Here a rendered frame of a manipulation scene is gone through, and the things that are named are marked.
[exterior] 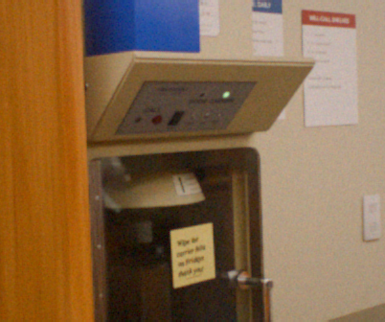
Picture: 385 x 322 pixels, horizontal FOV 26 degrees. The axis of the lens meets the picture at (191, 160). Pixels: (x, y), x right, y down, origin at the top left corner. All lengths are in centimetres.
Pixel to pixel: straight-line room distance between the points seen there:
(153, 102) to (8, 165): 19
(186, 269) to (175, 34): 33
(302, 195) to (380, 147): 34
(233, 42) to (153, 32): 26
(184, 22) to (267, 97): 20
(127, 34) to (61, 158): 16
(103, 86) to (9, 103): 11
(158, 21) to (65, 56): 13
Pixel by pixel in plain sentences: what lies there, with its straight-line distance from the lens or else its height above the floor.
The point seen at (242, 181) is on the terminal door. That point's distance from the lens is 119.
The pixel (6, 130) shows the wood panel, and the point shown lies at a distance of 100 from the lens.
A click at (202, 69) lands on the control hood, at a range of 101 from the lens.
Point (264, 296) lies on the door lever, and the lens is 117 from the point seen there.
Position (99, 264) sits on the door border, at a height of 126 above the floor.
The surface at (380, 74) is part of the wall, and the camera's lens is 225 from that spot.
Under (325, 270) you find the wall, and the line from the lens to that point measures 208.
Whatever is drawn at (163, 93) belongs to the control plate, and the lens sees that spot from 100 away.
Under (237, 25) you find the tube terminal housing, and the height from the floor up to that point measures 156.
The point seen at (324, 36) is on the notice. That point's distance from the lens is 206.
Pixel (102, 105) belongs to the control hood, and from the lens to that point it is 97.
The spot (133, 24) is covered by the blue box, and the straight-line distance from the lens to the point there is 95.
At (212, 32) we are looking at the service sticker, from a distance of 117.
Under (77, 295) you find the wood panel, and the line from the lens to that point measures 92.
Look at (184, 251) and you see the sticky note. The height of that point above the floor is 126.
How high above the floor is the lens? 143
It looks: 3 degrees down
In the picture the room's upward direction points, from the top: 2 degrees counter-clockwise
